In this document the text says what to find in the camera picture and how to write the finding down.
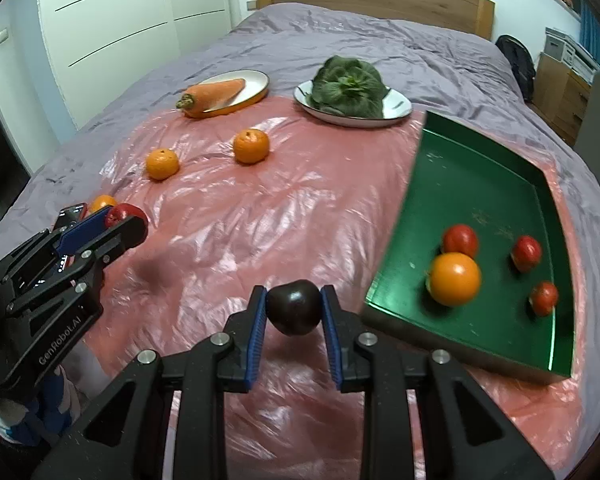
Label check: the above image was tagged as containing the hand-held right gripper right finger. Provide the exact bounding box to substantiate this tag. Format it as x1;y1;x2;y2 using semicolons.
320;284;556;480

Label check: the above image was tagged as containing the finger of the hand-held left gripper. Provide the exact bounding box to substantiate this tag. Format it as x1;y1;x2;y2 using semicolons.
7;217;149;320
0;206;112;287

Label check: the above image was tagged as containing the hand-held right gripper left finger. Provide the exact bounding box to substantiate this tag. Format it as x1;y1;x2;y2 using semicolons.
30;285;268;480

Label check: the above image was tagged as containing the red apple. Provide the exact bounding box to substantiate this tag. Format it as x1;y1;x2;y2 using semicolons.
511;235;543;273
104;203;148;231
529;281;560;317
442;224;480;260

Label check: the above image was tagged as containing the orange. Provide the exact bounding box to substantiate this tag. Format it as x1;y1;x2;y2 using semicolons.
145;148;180;181
87;195;118;214
426;252;482;308
232;129;271;165

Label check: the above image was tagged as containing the dark purple plum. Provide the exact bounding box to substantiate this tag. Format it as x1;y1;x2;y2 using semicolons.
265;280;325;337

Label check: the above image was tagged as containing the green tray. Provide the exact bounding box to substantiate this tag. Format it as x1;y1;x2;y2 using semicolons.
362;111;577;386

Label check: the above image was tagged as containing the person's left hand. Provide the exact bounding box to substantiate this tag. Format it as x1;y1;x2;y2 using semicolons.
0;347;106;447

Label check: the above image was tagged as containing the red smartphone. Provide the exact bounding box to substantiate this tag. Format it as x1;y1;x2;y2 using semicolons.
30;203;88;291

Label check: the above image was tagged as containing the pink plastic sheet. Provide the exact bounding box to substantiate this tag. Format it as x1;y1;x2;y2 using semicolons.
55;94;583;480

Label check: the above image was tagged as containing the carrot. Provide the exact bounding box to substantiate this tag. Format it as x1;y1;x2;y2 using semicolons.
176;78;246;111

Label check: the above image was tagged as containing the white plate orange rim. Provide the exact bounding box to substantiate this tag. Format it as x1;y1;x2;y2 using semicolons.
182;69;271;119

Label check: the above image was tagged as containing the white wardrobe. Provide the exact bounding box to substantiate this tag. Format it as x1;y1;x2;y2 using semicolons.
35;0;231;133

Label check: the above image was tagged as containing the white plate dark rim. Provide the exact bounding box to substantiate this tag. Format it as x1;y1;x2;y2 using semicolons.
293;80;413;128

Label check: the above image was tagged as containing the bok choy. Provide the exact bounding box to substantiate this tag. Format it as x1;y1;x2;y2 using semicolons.
310;56;388;118

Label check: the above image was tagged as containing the wooden nightstand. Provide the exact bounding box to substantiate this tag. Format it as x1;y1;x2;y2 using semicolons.
532;52;593;146

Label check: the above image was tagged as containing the black backpack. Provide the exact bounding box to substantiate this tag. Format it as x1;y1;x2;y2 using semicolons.
495;35;537;103

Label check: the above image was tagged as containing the grey desktop printer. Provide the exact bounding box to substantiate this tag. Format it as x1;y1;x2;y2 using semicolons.
544;27;600;83

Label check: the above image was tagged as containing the long blue curtain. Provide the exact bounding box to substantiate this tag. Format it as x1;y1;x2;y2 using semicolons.
577;0;600;73

